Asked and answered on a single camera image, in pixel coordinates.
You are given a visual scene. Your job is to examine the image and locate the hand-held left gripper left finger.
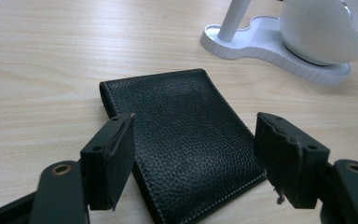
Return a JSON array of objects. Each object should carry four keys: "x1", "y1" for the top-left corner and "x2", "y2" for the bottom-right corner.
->
[{"x1": 79, "y1": 112, "x2": 137, "y2": 212}]

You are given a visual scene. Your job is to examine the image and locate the white desk lamp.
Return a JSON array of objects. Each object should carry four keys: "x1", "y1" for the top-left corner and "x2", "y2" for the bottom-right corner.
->
[{"x1": 200, "y1": 0, "x2": 358, "y2": 86}]

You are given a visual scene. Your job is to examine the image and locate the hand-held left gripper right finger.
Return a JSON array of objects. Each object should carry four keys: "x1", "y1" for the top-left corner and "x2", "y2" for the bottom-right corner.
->
[{"x1": 254, "y1": 112, "x2": 331, "y2": 210}]

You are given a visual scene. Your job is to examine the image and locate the black leather wallet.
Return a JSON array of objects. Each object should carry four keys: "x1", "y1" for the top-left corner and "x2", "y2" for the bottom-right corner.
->
[{"x1": 99, "y1": 68, "x2": 267, "y2": 224}]

